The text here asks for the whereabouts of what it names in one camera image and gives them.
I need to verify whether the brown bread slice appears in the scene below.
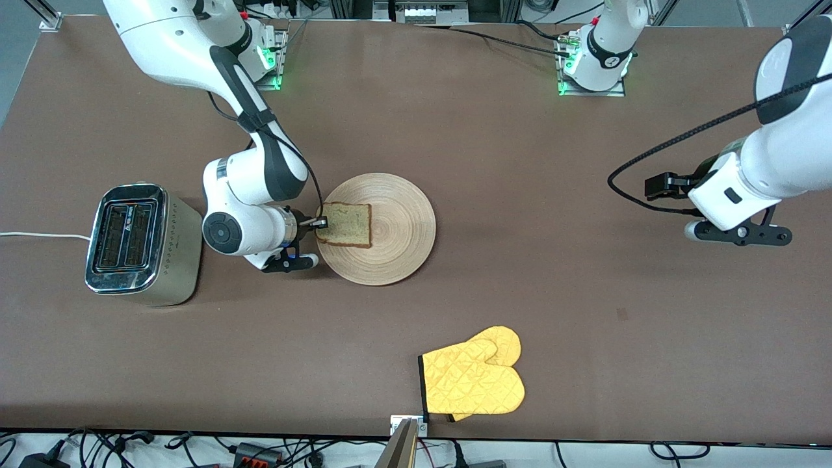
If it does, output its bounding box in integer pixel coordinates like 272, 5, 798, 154
315, 202, 373, 249

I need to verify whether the round wooden plate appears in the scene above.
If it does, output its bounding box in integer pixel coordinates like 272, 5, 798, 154
316, 172, 437, 287

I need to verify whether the silver two-slot toaster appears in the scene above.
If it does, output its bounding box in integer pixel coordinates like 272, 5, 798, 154
84, 183, 204, 307

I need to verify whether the black orange connector block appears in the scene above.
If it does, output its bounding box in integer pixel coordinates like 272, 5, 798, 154
233, 442, 285, 467

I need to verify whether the white power strip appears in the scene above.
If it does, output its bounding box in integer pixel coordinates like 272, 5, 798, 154
395, 5, 470, 24

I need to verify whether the black plug box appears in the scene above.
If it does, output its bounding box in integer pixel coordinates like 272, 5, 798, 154
452, 442, 508, 468

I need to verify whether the black power adapter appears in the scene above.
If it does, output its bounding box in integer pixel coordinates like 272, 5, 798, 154
18, 453, 71, 468

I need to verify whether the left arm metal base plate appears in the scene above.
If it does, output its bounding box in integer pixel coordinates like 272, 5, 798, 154
556, 31, 627, 98

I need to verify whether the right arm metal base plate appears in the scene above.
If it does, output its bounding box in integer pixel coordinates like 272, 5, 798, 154
257, 27, 288, 91

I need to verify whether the thick black table cable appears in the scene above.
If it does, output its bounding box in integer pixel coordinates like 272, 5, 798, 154
515, 19, 574, 42

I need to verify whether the silver mounting bracket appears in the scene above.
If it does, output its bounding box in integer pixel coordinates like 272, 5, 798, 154
389, 415, 429, 437

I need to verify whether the thin black table cable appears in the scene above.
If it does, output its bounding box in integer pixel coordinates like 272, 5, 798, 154
416, 25, 573, 58

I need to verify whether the aluminium camera stand beam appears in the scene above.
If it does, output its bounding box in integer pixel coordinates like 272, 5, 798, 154
374, 418, 421, 468

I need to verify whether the black looped floor cable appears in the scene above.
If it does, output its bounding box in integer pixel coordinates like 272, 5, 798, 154
650, 441, 710, 460

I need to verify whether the black cable connector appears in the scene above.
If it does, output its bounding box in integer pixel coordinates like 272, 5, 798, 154
112, 430, 155, 450

